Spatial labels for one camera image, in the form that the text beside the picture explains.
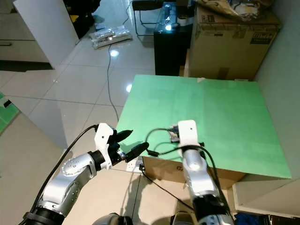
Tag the white power strip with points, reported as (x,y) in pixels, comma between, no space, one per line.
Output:
(133,165)

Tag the black metal frame chair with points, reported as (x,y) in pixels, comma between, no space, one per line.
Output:
(145,4)

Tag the blue fabric item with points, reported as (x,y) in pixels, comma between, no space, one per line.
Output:
(262,220)

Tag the bunch of metal keys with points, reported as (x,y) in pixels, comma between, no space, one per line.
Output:
(173,136)

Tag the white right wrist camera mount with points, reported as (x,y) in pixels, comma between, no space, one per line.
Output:
(187,132)

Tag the clear plastic wrapped packets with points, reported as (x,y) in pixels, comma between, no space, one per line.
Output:
(108,36)

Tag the printed brown cardboard box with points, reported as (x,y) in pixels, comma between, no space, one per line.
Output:
(164,169)

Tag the white flat panel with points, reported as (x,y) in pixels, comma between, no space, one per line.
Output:
(44,28)

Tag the black glossy cabinet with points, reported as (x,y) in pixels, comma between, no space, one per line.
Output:
(168,49)

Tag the white low ledge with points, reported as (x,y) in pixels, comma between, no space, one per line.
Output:
(269,197)

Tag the large tall cardboard box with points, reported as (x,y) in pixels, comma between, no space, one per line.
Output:
(229,51)

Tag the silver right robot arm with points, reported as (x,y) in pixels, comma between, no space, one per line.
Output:
(201,180)

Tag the black bulky bag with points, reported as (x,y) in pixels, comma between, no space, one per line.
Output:
(86,14)

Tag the large green table cover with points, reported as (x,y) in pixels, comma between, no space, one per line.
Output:
(211,103)

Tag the beige drawer cabinet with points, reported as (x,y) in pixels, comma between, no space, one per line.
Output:
(18,44)

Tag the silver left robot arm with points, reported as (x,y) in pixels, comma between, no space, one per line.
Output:
(70,177)

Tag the small green covered table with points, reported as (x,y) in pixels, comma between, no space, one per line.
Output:
(7,112)

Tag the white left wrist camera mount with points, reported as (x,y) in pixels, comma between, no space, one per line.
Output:
(102,136)

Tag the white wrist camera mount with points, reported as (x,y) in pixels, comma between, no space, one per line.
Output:
(187,132)
(102,136)

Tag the crumpled brown paper bag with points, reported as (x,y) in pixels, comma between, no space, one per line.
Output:
(234,7)

